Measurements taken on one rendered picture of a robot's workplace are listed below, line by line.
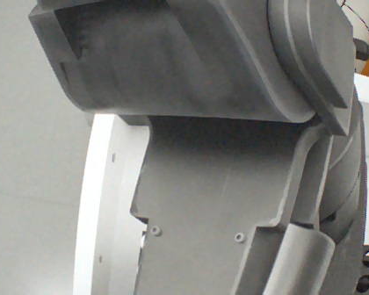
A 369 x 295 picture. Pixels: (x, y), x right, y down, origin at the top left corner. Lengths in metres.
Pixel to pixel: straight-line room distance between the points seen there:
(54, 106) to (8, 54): 0.17
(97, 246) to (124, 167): 0.08
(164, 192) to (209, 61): 0.06
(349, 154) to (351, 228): 0.10
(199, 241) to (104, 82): 0.05
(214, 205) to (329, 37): 0.07
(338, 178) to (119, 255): 0.29
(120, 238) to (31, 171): 0.94
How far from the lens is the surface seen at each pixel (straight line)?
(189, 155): 0.30
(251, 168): 0.29
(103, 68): 0.27
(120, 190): 0.61
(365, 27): 1.32
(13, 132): 1.56
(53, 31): 0.27
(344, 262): 0.41
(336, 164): 0.31
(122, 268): 0.59
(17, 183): 1.53
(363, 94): 0.53
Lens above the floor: 1.41
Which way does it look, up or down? 69 degrees down
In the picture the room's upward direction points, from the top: 10 degrees counter-clockwise
